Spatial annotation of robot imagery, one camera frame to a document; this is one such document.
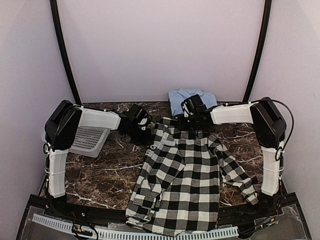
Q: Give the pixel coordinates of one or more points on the white slotted cable duct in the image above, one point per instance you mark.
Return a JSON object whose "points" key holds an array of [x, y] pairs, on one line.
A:
{"points": [[120, 231]]}

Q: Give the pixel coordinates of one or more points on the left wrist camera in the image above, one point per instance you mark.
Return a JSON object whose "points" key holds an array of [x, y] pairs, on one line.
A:
{"points": [[145, 122]]}

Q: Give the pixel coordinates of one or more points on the grey plastic basket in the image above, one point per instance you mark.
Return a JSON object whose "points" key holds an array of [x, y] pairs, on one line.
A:
{"points": [[89, 141]]}

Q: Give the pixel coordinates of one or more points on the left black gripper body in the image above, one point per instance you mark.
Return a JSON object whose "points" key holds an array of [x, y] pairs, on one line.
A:
{"points": [[138, 137]]}

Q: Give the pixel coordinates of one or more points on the folded light blue shirt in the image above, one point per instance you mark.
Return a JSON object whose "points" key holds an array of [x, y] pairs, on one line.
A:
{"points": [[176, 97]]}

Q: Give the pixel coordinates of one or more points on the right black frame post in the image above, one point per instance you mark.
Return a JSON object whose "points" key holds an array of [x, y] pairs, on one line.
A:
{"points": [[259, 50]]}

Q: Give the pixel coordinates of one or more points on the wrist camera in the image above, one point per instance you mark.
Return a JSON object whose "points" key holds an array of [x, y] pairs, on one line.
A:
{"points": [[145, 122], [187, 112]]}

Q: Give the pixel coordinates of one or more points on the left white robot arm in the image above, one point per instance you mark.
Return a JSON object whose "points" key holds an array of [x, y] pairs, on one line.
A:
{"points": [[60, 130]]}

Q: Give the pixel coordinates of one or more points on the left black frame post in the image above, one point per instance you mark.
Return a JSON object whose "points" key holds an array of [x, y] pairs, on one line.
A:
{"points": [[63, 51]]}

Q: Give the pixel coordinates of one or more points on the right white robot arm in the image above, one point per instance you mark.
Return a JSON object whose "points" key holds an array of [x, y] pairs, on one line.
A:
{"points": [[267, 122]]}

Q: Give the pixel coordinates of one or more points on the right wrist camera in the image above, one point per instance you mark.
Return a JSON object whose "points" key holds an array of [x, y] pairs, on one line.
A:
{"points": [[187, 112]]}

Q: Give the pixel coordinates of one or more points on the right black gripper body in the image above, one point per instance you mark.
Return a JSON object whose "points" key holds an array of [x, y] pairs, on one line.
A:
{"points": [[192, 124]]}

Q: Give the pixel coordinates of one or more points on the black frame post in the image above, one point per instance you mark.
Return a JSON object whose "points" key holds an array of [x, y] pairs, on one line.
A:
{"points": [[63, 51], [259, 50]]}

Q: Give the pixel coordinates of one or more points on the black front rail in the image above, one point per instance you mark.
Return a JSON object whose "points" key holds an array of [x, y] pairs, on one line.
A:
{"points": [[238, 215]]}

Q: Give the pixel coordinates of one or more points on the black white plaid shirt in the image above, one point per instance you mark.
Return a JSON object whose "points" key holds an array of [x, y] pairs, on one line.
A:
{"points": [[178, 188]]}

